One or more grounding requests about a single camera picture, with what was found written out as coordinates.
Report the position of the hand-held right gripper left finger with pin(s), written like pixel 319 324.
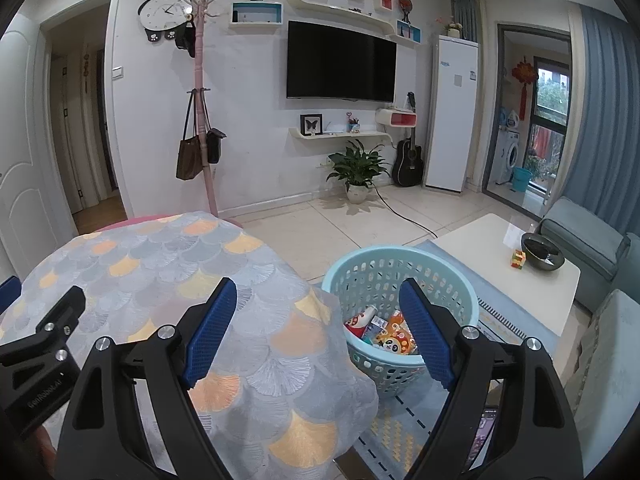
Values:
pixel 212 335

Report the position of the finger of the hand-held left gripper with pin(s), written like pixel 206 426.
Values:
pixel 9 294
pixel 35 345

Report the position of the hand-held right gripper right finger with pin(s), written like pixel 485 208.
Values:
pixel 425 335

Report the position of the orange snack packet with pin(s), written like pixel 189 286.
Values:
pixel 400 322

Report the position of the panda print snack packet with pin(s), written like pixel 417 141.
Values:
pixel 395 345

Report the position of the dark blue milk carton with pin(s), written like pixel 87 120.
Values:
pixel 376 331

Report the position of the red paper cup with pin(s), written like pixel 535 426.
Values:
pixel 357 327

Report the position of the light blue plastic basket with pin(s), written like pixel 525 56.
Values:
pixel 360 270

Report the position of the black shoulder bag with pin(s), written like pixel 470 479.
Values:
pixel 214 147

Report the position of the scale patterned tablecloth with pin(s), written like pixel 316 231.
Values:
pixel 150 270

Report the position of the blue patterned rug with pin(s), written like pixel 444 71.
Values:
pixel 400 425

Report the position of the white coffee table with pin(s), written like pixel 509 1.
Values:
pixel 490 245

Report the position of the black smartphone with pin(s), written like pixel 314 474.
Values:
pixel 482 435

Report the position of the small coloured cube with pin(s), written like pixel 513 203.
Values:
pixel 518 259

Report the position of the white room door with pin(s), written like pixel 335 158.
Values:
pixel 25 160

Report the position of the black bowl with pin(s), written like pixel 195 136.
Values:
pixel 542 255

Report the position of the black acoustic guitar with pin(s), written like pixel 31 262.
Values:
pixel 407 162

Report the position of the brown tote bag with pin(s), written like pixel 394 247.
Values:
pixel 189 160

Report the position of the blue plastic bucket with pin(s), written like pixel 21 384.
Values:
pixel 521 180

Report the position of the green potted plant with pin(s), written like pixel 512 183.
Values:
pixel 357 165

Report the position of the teal fabric sofa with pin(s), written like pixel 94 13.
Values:
pixel 585 240

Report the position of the grey green armchair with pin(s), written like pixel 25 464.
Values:
pixel 610 385

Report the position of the white washing machine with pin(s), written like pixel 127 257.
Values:
pixel 510 155

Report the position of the white refrigerator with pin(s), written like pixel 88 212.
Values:
pixel 450 120

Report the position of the small shelf ornaments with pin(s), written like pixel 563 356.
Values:
pixel 353 122

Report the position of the detergent bottle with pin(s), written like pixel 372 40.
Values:
pixel 512 120

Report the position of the framed butterfly picture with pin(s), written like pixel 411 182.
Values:
pixel 311 125

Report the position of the pink coat rack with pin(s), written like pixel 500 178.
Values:
pixel 200 85

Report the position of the blue window curtain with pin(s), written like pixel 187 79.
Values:
pixel 605 110
pixel 465 15

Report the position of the black cap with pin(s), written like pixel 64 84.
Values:
pixel 186 37

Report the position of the flower vase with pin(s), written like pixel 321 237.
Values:
pixel 451 30

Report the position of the blue rimmed box shelf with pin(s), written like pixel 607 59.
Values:
pixel 256 24

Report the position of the round fan ornament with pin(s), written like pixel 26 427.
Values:
pixel 406 4

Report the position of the short white wall shelf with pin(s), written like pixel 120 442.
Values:
pixel 340 135

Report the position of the red white wall box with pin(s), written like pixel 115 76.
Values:
pixel 397 118

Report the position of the white light switch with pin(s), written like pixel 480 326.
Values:
pixel 117 72

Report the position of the red knot wall hanging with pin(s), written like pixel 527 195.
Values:
pixel 524 72

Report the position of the black wall television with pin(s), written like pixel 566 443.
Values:
pixel 340 60

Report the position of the blue wall cube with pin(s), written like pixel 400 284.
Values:
pixel 408 30

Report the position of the panda wall clock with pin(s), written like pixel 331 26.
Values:
pixel 165 10

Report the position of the long curved white wall shelf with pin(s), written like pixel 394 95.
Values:
pixel 340 8

